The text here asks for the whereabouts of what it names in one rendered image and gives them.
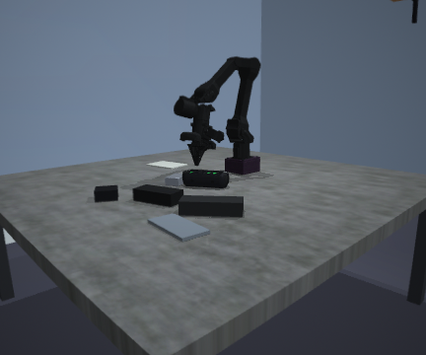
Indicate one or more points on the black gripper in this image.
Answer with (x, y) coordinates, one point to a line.
(200, 143)

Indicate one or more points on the white flat panel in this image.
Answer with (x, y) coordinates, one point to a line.
(167, 165)

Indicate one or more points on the dark grey controller unit with green rocker switches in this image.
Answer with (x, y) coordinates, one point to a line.
(203, 178)

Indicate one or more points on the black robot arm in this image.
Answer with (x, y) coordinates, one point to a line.
(238, 126)

